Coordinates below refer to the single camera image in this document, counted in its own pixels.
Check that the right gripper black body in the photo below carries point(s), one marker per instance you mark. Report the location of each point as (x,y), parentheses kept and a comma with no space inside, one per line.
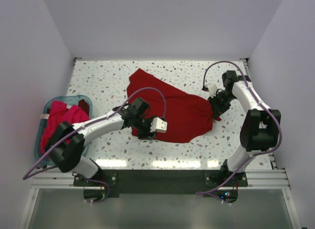
(221,101)

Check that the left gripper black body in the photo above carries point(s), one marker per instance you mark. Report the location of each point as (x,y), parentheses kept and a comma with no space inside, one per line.
(143,125)

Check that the dark red t-shirt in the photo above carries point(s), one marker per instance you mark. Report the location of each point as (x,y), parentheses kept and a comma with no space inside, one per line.
(187,116)

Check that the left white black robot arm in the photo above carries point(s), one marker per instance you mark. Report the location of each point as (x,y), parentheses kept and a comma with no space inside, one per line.
(66,145)

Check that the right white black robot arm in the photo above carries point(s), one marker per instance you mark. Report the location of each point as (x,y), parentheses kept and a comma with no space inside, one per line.
(260,133)

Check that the teal plastic laundry basket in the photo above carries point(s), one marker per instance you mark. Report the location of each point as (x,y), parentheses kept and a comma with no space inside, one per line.
(45,114)

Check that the pink t-shirt in basket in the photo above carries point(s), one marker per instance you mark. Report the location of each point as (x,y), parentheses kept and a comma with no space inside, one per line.
(60,112)

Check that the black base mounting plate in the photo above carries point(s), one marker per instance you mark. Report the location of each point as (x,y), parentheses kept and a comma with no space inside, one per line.
(105,191)

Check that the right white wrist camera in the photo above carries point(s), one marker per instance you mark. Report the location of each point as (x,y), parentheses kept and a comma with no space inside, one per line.
(212,89)

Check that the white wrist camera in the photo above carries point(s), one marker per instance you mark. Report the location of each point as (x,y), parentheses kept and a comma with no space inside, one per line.
(212,89)
(158,125)

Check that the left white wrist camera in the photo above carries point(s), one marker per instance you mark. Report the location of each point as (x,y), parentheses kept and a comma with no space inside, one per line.
(158,125)

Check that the aluminium frame rail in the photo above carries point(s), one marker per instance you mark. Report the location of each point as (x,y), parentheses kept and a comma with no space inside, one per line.
(201,180)

